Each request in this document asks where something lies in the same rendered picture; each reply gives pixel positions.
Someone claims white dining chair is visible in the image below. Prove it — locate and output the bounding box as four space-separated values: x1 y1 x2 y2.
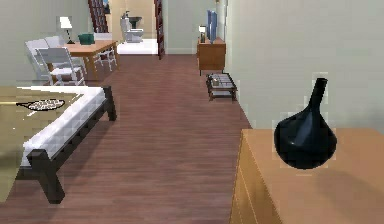
93 32 118 72
35 46 86 87
24 38 54 83

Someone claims white shade table lamp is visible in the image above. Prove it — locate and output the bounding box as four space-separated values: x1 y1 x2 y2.
59 16 76 45

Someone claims dark green box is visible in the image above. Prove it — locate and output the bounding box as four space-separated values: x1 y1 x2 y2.
77 32 96 46

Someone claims black bulbous vase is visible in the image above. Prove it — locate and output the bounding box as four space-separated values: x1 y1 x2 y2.
273 77 338 170

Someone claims blue flat television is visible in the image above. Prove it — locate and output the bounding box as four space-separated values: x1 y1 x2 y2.
206 9 219 45

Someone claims brown wooden tv stand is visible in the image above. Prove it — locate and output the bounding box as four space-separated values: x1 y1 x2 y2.
196 37 227 76

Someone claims dark low shelf rack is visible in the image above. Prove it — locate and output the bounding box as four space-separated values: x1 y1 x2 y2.
205 72 238 102

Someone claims dark red room door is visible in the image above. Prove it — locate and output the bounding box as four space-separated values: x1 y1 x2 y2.
153 0 166 61
87 0 110 34

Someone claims dark green pedestal sink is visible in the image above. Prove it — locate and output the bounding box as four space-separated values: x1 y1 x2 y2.
128 16 143 30

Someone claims tennis racket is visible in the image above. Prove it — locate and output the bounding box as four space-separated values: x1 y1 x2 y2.
15 98 66 112

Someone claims light wooden chest of drawers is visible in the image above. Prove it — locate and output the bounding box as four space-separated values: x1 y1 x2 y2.
229 128 384 224

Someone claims wooden dining table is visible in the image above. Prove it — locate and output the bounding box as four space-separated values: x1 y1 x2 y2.
61 39 120 81

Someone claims bed with dark frame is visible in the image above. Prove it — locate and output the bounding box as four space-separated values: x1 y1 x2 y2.
0 85 118 205

